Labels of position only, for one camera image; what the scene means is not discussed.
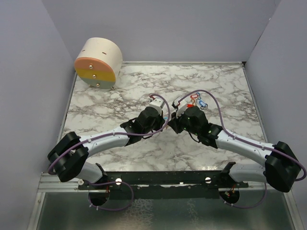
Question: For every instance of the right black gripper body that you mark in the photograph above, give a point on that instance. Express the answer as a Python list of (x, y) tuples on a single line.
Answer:
[(181, 124)]

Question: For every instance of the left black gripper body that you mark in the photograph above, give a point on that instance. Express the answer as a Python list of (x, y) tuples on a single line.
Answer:
[(157, 125)]

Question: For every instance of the blue tag key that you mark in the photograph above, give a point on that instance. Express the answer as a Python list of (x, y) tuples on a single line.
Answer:
[(202, 104)]

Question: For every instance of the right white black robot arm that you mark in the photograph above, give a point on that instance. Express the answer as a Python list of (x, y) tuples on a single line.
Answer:
[(274, 164)]

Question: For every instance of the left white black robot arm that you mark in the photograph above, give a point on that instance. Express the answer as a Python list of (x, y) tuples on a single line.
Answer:
[(67, 159)]

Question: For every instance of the round beige drawer box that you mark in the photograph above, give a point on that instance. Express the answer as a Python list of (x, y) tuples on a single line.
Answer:
[(99, 62)]

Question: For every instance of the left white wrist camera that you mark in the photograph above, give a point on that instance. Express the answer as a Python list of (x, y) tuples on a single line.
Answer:
[(157, 103)]

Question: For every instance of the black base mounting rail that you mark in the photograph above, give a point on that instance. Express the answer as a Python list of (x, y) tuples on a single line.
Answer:
[(163, 184)]

